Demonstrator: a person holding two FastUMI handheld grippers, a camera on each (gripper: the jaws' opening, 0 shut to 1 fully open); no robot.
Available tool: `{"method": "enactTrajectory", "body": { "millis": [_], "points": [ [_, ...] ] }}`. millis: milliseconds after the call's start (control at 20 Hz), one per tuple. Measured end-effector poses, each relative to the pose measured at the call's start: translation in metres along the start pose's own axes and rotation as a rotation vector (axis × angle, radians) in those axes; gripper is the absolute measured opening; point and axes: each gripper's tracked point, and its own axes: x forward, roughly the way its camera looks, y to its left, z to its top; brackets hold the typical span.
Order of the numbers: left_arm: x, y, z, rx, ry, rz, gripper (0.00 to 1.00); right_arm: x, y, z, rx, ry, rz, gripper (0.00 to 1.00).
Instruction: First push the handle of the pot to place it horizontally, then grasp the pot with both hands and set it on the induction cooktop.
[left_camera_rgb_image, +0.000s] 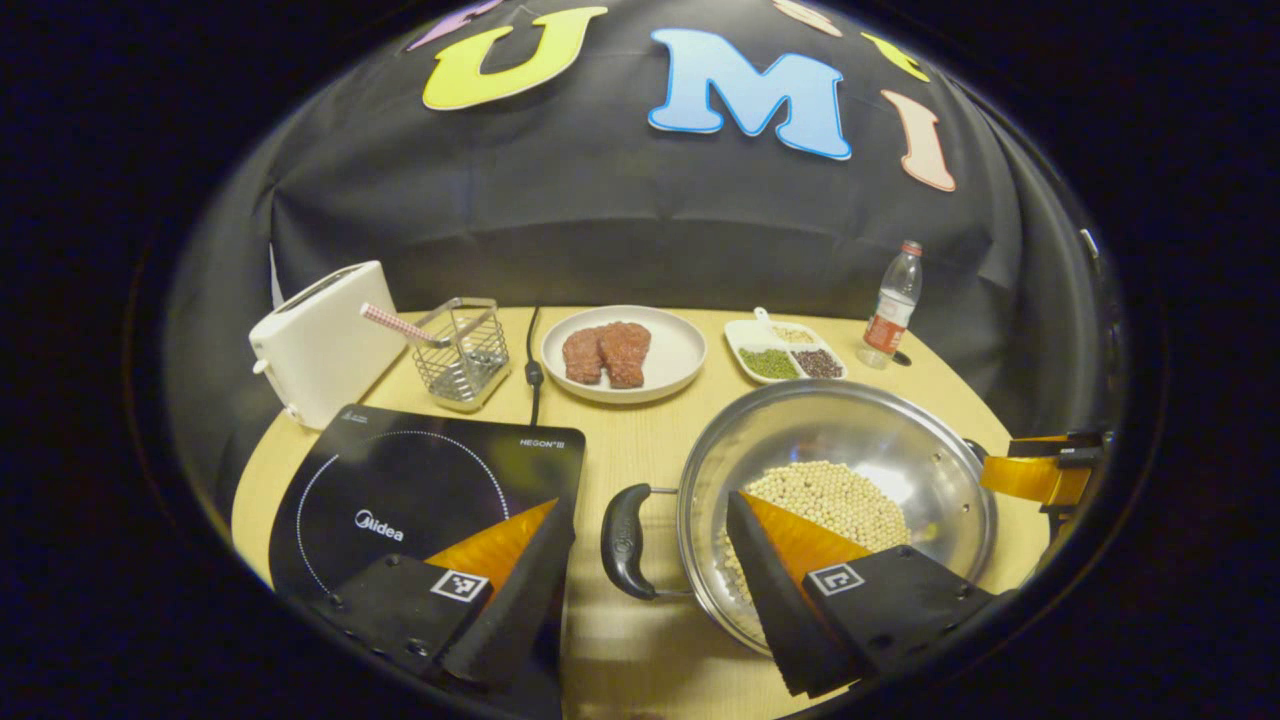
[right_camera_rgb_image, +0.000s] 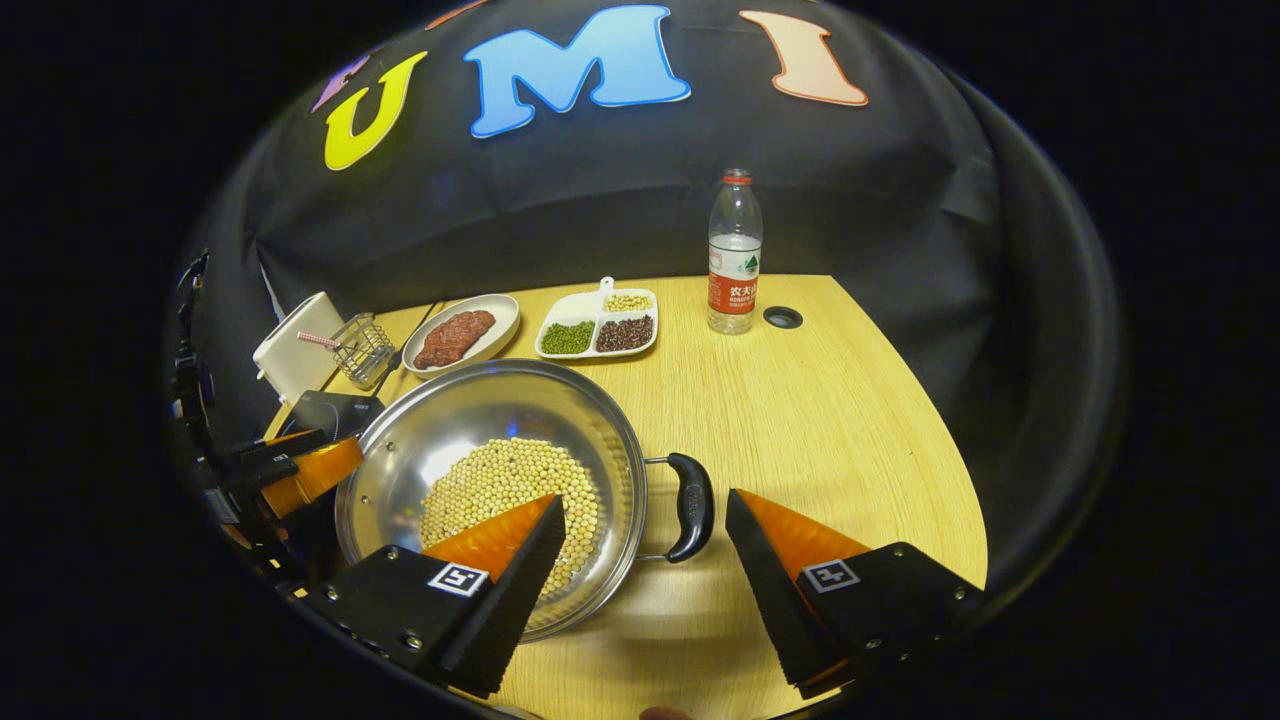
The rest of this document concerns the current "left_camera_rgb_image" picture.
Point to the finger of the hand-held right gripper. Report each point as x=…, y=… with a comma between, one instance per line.
x=1030, y=478

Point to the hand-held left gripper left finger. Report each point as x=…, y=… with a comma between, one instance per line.
x=525, y=600

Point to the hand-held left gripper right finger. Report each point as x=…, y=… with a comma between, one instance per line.
x=775, y=600

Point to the stainless steel pot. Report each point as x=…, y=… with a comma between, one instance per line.
x=800, y=430

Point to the black induction cooktop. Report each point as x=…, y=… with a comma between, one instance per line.
x=400, y=470

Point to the pile of soybeans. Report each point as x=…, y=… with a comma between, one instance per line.
x=830, y=500

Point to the clear plastic water bottle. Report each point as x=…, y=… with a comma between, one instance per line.
x=888, y=320

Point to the white divided bean dish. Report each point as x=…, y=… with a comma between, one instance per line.
x=770, y=362

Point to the red meat slice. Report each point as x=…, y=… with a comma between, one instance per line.
x=582, y=355
x=625, y=355

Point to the white round plate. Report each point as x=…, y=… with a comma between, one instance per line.
x=675, y=350

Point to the pink striped straw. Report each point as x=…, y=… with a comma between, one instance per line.
x=395, y=323

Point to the white toaster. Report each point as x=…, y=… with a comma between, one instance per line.
x=320, y=350

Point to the black backdrop cloth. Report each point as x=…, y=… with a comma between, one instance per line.
x=600, y=220

